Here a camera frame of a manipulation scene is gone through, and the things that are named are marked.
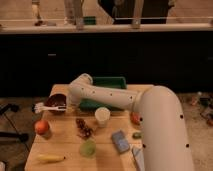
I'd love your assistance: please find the white dish brush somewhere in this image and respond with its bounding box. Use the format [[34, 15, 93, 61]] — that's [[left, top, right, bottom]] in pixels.
[[33, 103, 66, 113]]

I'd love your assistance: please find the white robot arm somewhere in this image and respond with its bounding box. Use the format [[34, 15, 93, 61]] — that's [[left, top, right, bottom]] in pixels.
[[67, 74, 194, 171]]

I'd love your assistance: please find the white plastic cup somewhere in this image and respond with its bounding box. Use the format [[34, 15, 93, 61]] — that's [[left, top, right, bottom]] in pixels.
[[95, 107, 111, 127]]

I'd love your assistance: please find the green plastic cup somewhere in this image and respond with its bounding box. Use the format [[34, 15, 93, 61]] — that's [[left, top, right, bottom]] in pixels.
[[79, 139, 96, 157]]

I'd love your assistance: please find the green plastic tray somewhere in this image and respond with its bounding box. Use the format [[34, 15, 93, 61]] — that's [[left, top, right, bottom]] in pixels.
[[80, 76, 127, 111]]

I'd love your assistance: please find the orange bowl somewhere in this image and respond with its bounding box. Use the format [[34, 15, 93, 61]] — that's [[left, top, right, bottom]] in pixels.
[[130, 112, 140, 125]]

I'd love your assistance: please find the dark red dried chili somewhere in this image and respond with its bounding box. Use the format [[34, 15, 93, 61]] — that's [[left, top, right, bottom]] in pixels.
[[76, 118, 93, 139]]

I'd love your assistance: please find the dark red bowl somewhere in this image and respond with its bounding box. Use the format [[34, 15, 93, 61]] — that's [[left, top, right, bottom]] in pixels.
[[44, 94, 66, 115]]

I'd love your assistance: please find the green chili pepper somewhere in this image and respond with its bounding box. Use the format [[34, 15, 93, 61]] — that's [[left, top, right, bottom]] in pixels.
[[132, 132, 142, 139]]

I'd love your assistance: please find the blue sponge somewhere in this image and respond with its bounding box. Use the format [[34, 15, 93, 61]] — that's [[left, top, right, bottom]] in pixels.
[[111, 130, 130, 154]]

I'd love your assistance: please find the grey blue cloth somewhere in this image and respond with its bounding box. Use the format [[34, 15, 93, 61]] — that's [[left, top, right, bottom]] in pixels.
[[132, 147, 145, 171]]

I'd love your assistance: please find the red orange apple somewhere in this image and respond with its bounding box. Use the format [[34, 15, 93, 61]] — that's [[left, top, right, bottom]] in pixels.
[[34, 120, 50, 135]]

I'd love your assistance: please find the yellow banana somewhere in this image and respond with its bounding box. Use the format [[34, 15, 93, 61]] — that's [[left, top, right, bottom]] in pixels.
[[37, 154, 66, 163]]

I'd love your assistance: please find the black tripod stand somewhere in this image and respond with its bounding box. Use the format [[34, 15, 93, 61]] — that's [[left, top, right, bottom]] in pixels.
[[0, 103, 29, 142]]

